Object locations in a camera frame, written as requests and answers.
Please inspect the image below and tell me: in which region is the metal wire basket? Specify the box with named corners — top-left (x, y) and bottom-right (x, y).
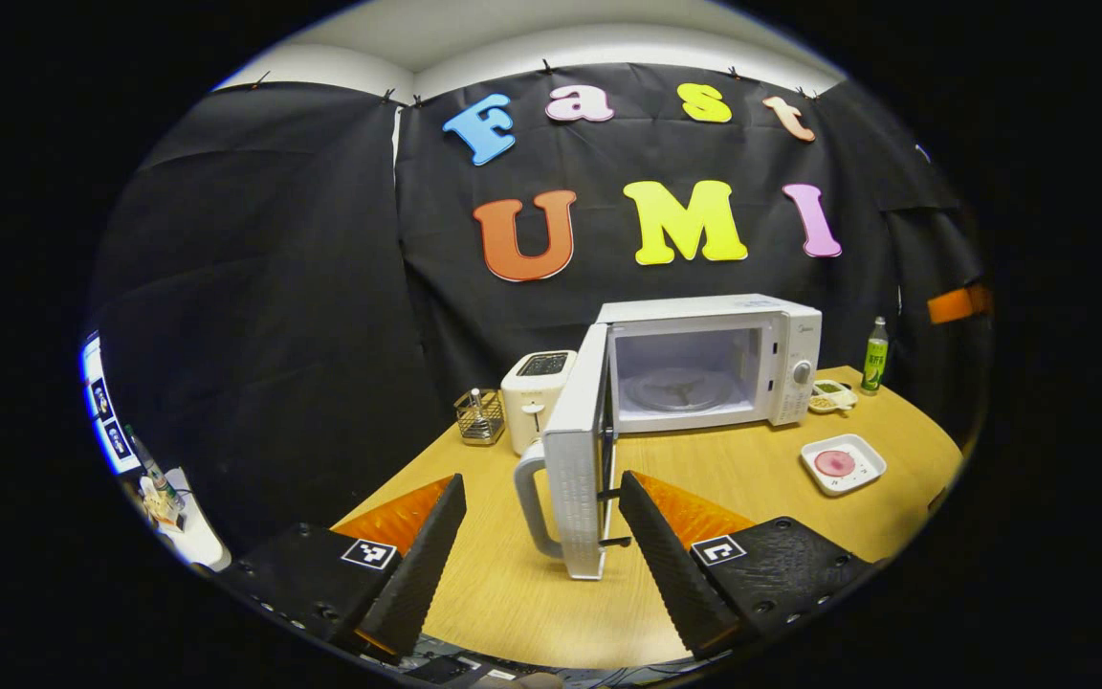
top-left (455, 389), bottom-right (506, 447)

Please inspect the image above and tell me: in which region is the white divided dish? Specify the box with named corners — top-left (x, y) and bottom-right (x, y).
top-left (807, 380), bottom-right (858, 414)

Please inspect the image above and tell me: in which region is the glass turntable plate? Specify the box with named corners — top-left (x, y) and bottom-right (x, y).
top-left (626, 368), bottom-right (739, 414)

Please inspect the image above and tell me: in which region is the white side table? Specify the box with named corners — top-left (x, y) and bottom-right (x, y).
top-left (138, 467), bottom-right (231, 572)

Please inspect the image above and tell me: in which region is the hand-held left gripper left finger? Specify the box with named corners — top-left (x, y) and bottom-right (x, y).
top-left (214, 473), bottom-right (469, 661)

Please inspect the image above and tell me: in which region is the white toaster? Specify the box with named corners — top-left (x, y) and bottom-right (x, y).
top-left (500, 350), bottom-right (578, 456)

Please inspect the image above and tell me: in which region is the green label drink bottle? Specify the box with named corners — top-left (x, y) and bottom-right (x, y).
top-left (862, 317), bottom-right (890, 396)

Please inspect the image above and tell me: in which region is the white microwave oven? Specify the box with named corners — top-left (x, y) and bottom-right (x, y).
top-left (514, 294), bottom-right (823, 582)

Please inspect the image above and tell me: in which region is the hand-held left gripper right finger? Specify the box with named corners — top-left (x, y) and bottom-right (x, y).
top-left (617, 469), bottom-right (885, 661)

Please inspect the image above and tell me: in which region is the white square plate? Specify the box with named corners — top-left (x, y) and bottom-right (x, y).
top-left (800, 433), bottom-right (888, 497)

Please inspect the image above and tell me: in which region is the black backdrop cloth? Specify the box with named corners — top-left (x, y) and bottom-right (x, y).
top-left (87, 62), bottom-right (992, 556)

